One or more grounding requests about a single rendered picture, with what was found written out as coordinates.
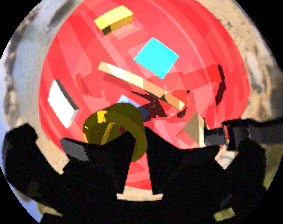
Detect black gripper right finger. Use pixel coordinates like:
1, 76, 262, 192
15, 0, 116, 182
145, 127, 221, 196

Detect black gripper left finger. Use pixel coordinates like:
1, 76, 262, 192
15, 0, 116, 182
59, 129, 136, 194

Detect white flat rectangular block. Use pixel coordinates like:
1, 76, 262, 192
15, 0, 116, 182
48, 79, 78, 129

